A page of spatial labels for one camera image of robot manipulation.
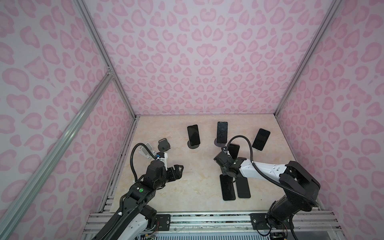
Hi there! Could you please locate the pink-edged phone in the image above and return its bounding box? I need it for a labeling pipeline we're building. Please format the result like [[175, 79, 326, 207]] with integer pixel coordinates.
[[227, 144, 240, 160]]

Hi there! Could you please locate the black phone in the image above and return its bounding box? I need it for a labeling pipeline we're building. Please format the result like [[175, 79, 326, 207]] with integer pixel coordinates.
[[216, 122, 228, 144], [187, 125, 201, 145], [235, 177, 251, 199], [220, 175, 236, 201], [252, 129, 271, 151]]

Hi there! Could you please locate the dark stand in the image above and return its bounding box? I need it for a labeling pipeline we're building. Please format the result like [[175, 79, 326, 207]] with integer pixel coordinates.
[[214, 139, 226, 148], [187, 141, 200, 149], [158, 138, 171, 153]]

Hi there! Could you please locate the white phone stand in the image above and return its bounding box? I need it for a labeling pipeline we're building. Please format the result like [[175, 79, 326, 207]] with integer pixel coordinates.
[[139, 143, 156, 160]]

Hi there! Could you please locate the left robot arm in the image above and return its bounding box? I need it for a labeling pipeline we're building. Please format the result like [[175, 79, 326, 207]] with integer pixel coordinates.
[[93, 160, 184, 240]]

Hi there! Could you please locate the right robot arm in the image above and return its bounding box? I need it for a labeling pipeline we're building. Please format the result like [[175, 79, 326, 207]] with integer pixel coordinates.
[[214, 151, 321, 229]]

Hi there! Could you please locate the left diagonal aluminium bar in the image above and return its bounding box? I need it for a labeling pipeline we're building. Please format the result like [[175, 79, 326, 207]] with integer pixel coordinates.
[[1, 73, 114, 240]]

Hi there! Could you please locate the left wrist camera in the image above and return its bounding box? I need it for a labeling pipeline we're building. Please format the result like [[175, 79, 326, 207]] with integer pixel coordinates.
[[155, 152, 168, 170]]

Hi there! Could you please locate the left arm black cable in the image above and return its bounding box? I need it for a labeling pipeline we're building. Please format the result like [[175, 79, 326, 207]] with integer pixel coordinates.
[[129, 142, 158, 182]]

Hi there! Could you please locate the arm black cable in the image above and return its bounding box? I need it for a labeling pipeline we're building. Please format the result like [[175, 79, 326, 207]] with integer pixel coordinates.
[[129, 142, 158, 182], [225, 134, 320, 208]]

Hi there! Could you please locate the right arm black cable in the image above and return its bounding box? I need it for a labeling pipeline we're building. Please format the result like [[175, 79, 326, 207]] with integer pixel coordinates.
[[225, 134, 320, 208]]

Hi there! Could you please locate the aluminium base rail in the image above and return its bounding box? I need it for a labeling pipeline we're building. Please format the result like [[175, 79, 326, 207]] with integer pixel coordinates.
[[79, 209, 343, 240]]

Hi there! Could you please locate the left corner aluminium post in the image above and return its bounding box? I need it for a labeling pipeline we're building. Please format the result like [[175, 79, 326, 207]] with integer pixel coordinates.
[[73, 0, 137, 120]]

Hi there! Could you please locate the corner aluminium post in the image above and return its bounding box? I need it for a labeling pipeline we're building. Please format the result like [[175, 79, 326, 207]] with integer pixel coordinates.
[[73, 0, 137, 120], [274, 0, 344, 118]]

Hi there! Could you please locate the right corner aluminium post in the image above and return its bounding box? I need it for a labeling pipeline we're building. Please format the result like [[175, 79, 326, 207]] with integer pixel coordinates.
[[274, 0, 344, 118]]

